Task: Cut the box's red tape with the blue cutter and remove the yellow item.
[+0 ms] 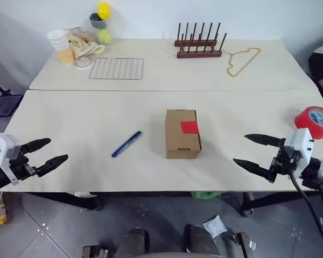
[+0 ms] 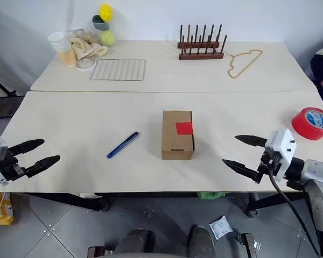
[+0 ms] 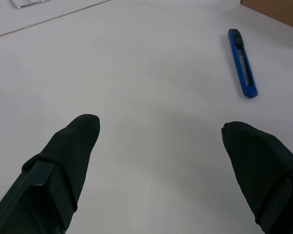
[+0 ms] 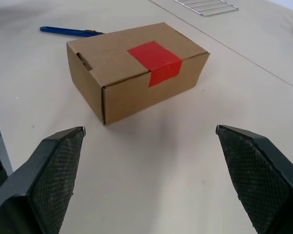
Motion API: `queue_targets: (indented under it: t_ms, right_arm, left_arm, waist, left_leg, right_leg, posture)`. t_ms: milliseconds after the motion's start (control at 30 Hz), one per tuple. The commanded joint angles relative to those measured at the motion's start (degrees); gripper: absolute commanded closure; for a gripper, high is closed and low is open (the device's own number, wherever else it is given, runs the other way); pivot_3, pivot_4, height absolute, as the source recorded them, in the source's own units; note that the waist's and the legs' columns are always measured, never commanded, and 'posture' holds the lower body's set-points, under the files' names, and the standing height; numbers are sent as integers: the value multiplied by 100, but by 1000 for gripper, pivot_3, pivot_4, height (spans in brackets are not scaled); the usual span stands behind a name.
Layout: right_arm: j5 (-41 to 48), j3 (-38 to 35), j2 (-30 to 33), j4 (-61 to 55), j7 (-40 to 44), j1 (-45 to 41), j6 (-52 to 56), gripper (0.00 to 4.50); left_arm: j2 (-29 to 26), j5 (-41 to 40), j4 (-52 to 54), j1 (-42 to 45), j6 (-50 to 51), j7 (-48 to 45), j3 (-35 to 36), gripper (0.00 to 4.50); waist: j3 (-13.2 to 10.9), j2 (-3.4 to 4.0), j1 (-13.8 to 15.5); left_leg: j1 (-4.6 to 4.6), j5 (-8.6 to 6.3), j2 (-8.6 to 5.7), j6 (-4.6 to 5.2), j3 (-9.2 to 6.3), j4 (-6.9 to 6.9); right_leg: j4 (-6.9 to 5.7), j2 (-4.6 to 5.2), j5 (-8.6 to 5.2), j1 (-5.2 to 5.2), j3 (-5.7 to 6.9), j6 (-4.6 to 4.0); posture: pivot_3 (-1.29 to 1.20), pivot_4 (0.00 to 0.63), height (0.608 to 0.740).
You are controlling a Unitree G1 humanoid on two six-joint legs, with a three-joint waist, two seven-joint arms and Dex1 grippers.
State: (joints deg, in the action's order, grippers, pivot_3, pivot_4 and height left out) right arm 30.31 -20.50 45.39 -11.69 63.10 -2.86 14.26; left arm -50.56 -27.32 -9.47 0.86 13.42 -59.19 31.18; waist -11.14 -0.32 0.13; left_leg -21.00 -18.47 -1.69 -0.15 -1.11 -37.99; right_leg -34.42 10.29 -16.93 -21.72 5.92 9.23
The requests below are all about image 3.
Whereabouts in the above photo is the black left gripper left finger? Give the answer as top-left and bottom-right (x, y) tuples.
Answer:
(0, 114), (101, 234)

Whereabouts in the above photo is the blue utility knife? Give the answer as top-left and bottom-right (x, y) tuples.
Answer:
(228, 28), (259, 99)

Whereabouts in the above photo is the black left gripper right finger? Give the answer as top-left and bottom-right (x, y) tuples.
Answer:
(220, 121), (293, 234)

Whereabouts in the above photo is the brown cardboard box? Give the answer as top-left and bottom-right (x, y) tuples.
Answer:
(239, 0), (293, 32)

